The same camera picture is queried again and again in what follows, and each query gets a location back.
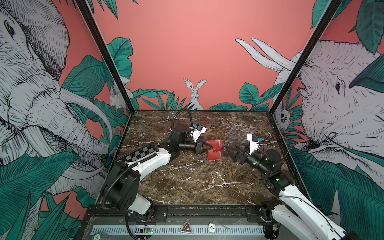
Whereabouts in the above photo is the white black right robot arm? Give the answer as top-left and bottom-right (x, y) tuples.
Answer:
(225, 147), (360, 240)

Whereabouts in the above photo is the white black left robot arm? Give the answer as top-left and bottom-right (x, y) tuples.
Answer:
(101, 135), (214, 216)

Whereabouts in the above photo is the clear acrylic compartment organizer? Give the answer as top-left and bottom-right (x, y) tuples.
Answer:
(223, 123), (258, 146)

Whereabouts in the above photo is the black white checkerboard calibration board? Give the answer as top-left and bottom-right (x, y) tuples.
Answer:
(117, 144), (157, 163)

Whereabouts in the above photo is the round white sticker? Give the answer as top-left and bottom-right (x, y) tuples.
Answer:
(208, 223), (216, 233)

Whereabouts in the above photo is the red warning triangle sticker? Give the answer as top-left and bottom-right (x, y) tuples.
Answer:
(180, 219), (193, 234)

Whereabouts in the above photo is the white ventilation grille strip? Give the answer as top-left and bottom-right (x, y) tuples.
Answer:
(91, 225), (264, 236)

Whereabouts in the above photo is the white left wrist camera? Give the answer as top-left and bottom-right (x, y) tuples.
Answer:
(191, 124), (207, 143)

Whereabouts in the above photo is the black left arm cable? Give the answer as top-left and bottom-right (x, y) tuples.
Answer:
(170, 108), (194, 133)

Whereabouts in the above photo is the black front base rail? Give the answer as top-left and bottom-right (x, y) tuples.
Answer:
(83, 204), (275, 225)

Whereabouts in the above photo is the black right corner frame post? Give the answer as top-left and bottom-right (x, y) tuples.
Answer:
(269, 0), (342, 115)

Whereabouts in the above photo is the black corner frame post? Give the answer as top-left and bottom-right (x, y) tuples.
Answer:
(269, 0), (342, 115)
(75, 0), (135, 114)

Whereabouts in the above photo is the black left corner frame post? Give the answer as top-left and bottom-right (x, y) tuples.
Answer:
(75, 0), (135, 114)

